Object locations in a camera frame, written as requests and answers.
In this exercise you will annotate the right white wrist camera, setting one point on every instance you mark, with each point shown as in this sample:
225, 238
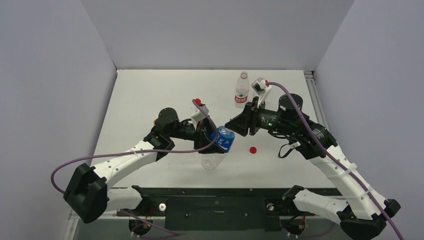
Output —
262, 89

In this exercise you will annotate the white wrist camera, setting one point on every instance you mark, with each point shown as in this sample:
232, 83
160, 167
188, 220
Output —
201, 112
262, 89

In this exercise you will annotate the red bottle cap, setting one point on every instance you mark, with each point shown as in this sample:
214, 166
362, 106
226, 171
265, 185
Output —
253, 150

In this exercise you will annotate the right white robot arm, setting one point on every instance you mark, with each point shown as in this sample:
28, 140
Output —
362, 213

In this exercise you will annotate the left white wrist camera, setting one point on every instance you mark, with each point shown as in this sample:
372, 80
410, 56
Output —
201, 112

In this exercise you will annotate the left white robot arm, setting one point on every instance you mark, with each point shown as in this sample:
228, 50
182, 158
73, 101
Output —
91, 192

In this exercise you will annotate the red label water bottle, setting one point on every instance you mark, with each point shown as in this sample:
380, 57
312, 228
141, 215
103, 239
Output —
242, 88

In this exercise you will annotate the blue label water bottle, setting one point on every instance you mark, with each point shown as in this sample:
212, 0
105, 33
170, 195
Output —
225, 141

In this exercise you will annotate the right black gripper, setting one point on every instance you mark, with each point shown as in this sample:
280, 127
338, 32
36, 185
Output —
250, 119

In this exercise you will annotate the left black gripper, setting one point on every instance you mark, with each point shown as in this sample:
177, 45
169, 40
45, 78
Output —
204, 134

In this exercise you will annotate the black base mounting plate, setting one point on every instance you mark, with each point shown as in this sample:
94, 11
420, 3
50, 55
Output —
216, 209

